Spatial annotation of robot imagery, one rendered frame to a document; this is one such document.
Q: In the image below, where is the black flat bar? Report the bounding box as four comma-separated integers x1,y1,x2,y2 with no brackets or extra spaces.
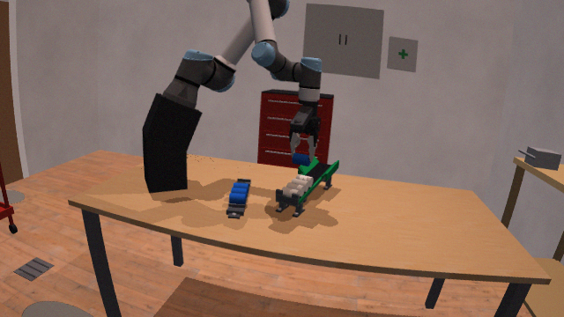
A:
276,194,299,206

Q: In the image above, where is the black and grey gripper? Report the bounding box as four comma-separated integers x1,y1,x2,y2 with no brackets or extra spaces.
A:
289,100,321,163

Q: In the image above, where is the blue plastic bar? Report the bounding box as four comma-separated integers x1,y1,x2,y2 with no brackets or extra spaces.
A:
231,188,247,195
229,193,246,204
233,183,249,193
292,152,310,166

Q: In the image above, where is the white short plastic bar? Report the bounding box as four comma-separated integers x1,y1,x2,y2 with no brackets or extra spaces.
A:
295,174,313,188
291,178,309,192

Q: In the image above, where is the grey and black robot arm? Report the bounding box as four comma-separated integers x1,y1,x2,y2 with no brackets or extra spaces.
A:
162,0,322,131

